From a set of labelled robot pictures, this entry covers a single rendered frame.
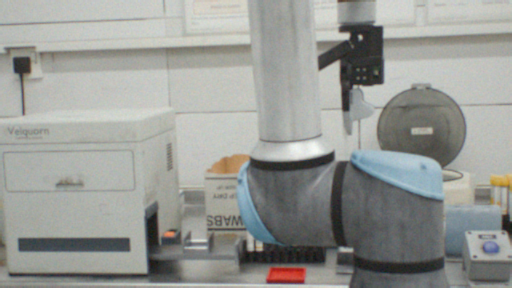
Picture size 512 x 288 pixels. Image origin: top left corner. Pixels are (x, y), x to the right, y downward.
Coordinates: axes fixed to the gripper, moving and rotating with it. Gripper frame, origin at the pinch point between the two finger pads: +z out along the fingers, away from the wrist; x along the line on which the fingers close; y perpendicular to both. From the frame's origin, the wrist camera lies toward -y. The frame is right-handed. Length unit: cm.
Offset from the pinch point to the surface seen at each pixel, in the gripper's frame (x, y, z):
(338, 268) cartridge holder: -13.2, -0.2, 24.6
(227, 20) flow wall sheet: 43, -36, -26
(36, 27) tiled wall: 37, -90, -26
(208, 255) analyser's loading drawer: -17.7, -23.8, 22.1
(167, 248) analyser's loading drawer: -14.7, -33.1, 21.9
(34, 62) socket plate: 36, -91, -16
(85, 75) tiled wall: 39, -77, -12
